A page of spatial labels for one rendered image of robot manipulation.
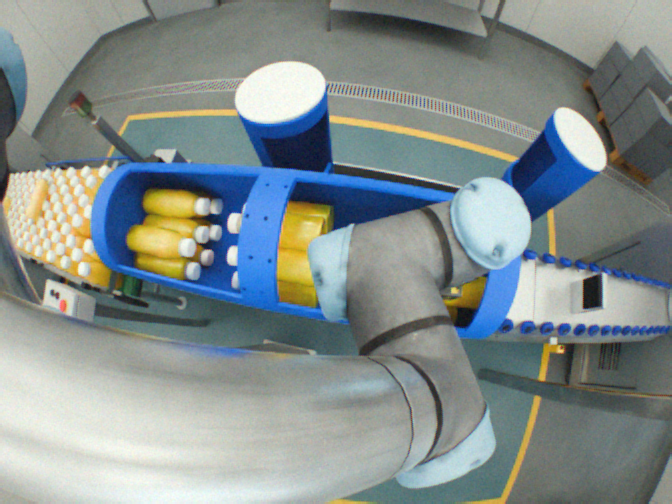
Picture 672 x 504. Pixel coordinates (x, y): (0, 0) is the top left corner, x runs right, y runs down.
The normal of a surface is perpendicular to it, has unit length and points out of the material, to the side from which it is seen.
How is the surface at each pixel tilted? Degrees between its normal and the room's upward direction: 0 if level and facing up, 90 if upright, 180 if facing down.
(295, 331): 0
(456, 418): 41
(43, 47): 90
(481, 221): 0
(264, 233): 13
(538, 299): 0
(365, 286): 37
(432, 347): 25
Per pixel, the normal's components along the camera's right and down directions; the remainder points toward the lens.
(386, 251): -0.05, -0.60
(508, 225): -0.04, -0.25
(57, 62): 0.98, 0.18
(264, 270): -0.12, 0.37
